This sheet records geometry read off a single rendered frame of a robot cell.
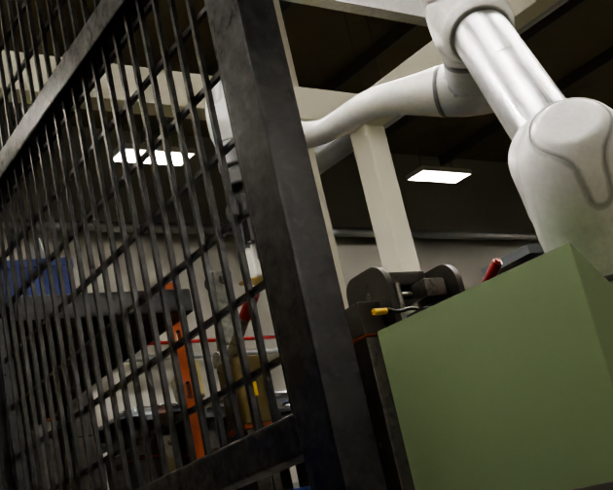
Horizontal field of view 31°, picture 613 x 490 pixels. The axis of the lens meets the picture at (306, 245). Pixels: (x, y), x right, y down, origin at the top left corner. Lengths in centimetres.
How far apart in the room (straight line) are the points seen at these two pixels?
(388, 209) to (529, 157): 526
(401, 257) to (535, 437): 523
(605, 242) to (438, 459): 37
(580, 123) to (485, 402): 38
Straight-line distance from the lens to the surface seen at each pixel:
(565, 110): 147
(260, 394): 187
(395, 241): 663
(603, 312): 138
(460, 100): 209
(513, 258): 209
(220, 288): 193
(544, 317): 140
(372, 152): 682
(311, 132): 237
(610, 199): 145
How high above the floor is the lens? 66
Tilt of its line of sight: 17 degrees up
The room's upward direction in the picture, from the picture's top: 13 degrees counter-clockwise
